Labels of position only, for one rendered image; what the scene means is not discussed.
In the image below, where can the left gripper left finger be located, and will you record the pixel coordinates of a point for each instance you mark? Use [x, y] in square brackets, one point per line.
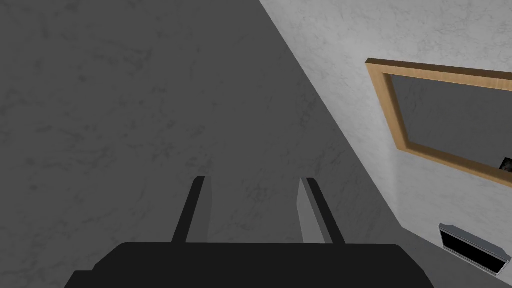
[192, 216]

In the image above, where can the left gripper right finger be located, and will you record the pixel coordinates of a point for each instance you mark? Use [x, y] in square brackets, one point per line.
[316, 216]

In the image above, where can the grey framed black panel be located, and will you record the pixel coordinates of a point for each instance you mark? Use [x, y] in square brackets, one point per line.
[470, 248]

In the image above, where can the wooden framed window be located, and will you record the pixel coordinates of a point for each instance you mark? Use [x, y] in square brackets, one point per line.
[440, 116]

